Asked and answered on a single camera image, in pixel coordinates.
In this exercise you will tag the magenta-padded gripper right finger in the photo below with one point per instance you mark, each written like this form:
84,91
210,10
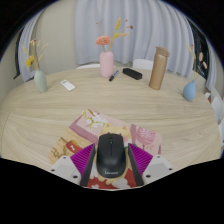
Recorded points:
145,160

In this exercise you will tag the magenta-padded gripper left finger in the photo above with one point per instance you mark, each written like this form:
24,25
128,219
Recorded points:
78,160

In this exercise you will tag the black computer mouse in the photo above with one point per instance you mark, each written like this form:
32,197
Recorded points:
111,156

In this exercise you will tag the small white remote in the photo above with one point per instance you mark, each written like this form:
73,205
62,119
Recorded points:
67,85

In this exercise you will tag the blue vase with dried flowers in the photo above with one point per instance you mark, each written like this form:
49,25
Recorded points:
189,91

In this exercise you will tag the green vase with yellow flowers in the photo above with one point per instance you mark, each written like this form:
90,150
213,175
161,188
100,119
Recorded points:
40,81

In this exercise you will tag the small black box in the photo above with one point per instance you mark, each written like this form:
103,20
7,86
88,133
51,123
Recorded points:
132,73

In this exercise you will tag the black and blue marker pen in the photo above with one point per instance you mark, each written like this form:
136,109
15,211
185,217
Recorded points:
113,75

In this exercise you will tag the bronze metal drink bottle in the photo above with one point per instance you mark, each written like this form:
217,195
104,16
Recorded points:
158,70

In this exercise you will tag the pink vase with orange flowers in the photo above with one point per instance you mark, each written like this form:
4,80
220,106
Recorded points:
106,65

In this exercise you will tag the narrow white curtain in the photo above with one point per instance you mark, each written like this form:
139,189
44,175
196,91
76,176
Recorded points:
211,70
28,36

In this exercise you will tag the narrow dark window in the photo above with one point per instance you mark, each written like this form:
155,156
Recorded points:
17,60

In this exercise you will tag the large dark window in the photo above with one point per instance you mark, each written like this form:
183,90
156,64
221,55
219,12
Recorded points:
200,43

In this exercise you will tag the wide white curtain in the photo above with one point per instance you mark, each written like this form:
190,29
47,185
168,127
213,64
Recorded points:
146,26

